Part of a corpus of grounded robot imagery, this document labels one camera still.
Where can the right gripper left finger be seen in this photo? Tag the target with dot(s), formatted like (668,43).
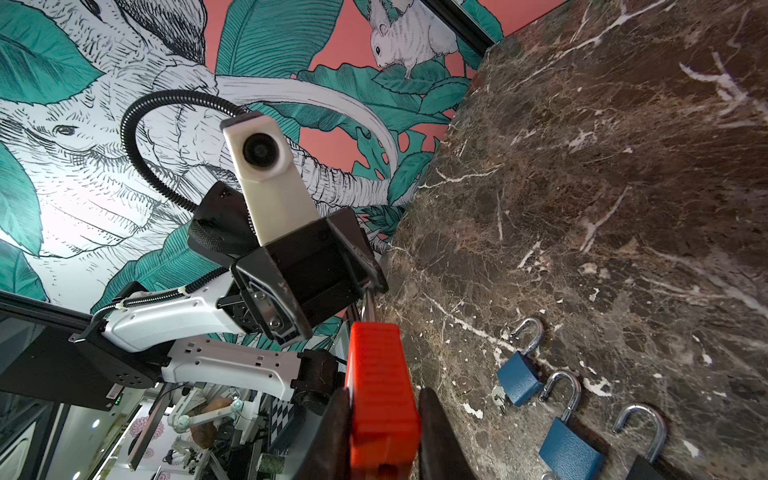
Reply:
(328,455)

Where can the left blue padlock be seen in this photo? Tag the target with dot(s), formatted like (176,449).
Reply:
(519,377)

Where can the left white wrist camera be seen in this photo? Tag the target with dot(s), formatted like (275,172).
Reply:
(275,194)

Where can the small silver key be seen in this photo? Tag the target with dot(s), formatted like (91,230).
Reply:
(368,310)

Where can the middle blue padlock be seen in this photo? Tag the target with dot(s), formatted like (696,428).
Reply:
(567,455)

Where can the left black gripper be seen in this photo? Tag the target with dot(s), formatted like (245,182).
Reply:
(301,279)

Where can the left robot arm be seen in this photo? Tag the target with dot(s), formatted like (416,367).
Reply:
(234,326)

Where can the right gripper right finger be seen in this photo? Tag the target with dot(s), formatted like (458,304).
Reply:
(440,454)

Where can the left black frame post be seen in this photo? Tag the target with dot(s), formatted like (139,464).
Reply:
(462,24)

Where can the red padlock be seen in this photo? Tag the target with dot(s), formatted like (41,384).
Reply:
(385,430)

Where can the blue padlock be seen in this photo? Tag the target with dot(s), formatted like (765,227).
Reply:
(567,455)
(519,377)

